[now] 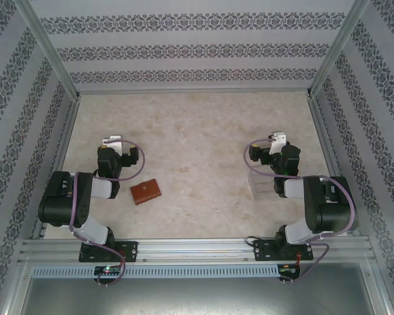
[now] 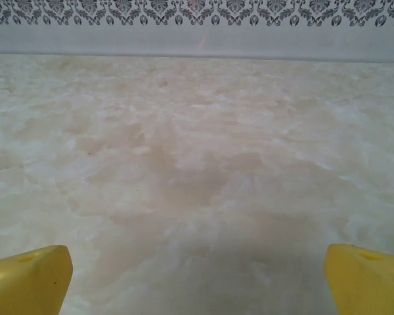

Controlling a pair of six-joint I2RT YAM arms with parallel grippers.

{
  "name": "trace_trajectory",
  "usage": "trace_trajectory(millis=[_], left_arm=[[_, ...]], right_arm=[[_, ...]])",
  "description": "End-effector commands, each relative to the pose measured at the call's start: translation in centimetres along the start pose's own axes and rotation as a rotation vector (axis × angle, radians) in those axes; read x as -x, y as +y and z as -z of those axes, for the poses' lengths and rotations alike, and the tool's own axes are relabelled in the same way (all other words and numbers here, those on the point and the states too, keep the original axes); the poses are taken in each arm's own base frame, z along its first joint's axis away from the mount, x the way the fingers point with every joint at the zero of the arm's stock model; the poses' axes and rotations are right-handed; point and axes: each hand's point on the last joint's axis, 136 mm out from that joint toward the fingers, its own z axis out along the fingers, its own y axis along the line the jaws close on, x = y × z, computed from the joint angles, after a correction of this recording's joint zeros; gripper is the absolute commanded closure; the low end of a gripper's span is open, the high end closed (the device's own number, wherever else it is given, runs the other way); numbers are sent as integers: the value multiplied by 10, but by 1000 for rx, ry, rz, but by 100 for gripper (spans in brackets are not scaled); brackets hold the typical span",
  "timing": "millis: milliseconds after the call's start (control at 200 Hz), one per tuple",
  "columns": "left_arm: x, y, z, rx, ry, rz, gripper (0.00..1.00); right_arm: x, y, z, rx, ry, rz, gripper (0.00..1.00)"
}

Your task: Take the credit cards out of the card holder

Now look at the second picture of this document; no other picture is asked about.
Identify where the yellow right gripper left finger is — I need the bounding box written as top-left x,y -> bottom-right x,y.
0,244 -> 74,315

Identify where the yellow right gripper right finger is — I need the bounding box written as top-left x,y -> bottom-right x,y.
324,243 -> 394,315

